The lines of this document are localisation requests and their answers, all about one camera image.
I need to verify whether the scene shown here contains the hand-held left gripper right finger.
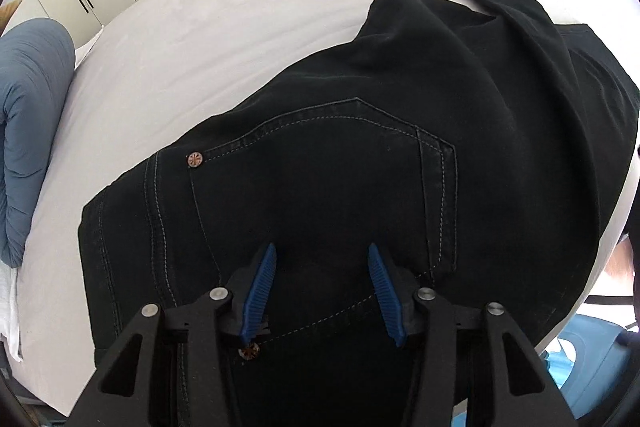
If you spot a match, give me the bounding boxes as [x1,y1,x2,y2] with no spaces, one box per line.
[367,243,576,427]

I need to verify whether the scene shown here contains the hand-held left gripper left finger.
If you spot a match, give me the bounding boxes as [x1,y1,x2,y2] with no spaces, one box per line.
[62,242,279,427]

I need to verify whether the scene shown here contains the black denim pants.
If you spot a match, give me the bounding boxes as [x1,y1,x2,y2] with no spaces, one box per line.
[77,0,640,427]

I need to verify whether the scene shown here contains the light blue plastic stool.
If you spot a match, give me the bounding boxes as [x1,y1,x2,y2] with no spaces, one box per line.
[542,314,640,392]

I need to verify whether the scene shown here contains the white crumpled cloth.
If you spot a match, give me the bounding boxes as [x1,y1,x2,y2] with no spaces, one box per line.
[0,263,24,364]

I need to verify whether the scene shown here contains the bed with white sheet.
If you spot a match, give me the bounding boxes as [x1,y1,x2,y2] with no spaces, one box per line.
[0,0,640,410]

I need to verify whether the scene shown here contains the rolled blue duvet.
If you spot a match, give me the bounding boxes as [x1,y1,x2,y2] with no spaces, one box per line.
[0,18,77,268]

